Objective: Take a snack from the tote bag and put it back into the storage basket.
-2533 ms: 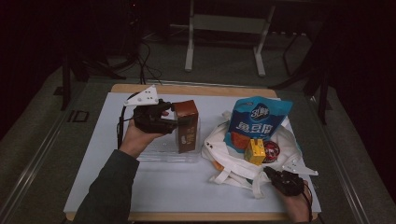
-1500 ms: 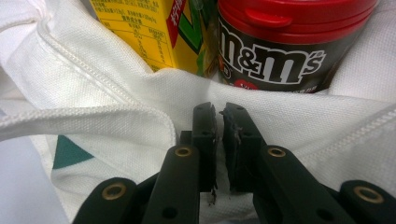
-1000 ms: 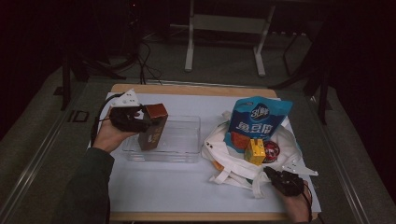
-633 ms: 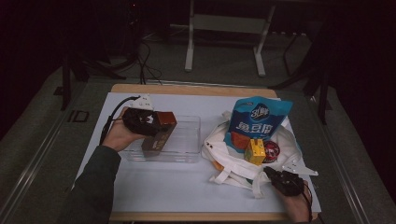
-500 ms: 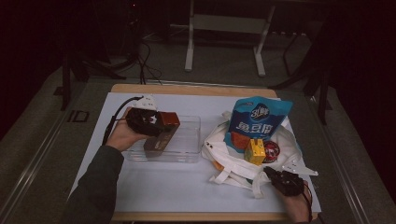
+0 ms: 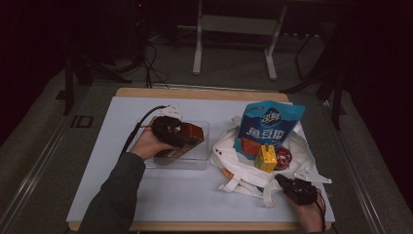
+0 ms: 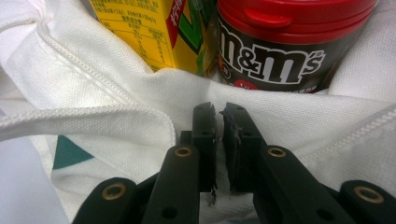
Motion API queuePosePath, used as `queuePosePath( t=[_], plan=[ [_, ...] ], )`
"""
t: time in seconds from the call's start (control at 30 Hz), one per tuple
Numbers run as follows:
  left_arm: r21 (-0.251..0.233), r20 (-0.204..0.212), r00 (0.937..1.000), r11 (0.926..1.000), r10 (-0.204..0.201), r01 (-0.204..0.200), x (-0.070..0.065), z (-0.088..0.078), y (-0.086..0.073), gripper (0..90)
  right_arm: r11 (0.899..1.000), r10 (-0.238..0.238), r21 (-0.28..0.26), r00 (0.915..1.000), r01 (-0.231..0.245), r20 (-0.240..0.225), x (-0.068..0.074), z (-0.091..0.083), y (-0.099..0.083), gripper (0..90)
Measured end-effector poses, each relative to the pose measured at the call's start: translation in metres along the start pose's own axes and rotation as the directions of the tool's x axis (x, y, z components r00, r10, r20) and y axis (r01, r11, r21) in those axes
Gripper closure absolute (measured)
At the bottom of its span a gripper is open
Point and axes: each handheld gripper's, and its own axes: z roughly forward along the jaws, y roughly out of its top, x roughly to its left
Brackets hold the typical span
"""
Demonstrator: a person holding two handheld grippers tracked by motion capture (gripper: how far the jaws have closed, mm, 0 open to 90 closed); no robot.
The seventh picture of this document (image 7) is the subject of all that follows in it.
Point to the white table mat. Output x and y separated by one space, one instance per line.
21 186

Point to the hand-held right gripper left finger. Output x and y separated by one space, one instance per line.
204 146

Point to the red-lidded dark candy jar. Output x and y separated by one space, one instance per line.
280 46

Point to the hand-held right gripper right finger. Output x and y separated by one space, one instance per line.
241 146

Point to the white canvas tote bag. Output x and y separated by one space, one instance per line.
109 102

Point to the yellow drink carton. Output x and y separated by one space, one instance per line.
146 31

